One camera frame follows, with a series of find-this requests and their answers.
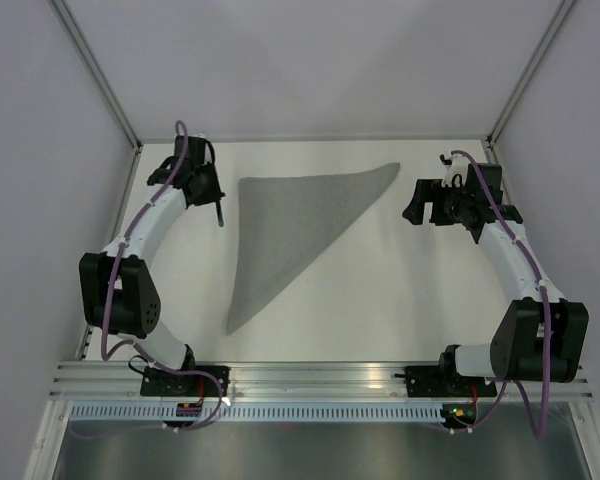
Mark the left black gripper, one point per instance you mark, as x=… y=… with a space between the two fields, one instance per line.
x=215 y=194

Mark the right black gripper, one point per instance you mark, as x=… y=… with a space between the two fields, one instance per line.
x=425 y=190

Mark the dark utensil with green handle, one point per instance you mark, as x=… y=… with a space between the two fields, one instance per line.
x=219 y=214

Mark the grey cloth napkin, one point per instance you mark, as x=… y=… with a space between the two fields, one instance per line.
x=286 y=223

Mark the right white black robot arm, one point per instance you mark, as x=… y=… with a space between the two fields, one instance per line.
x=542 y=333

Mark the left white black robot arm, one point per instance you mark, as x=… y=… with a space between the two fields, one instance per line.
x=118 y=292

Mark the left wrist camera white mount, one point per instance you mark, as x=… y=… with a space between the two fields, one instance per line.
x=209 y=149

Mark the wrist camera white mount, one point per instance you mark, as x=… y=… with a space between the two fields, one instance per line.
x=209 y=149
x=457 y=164

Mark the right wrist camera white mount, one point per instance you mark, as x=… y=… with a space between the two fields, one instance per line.
x=457 y=164

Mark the left aluminium frame post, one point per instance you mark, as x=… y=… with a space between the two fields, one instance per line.
x=62 y=11

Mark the aluminium frame post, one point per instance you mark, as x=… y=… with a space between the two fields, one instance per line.
x=62 y=11
x=549 y=36

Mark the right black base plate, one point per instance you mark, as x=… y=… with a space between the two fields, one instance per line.
x=428 y=381

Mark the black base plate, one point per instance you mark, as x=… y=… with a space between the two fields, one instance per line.
x=428 y=381
x=158 y=383

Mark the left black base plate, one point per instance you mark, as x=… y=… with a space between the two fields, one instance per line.
x=158 y=383

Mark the aluminium mounting rail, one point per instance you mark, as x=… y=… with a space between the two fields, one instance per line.
x=247 y=381

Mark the right aluminium frame post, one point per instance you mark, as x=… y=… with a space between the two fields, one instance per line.
x=549 y=36

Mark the white slotted cable duct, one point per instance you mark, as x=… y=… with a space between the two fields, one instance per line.
x=399 y=412

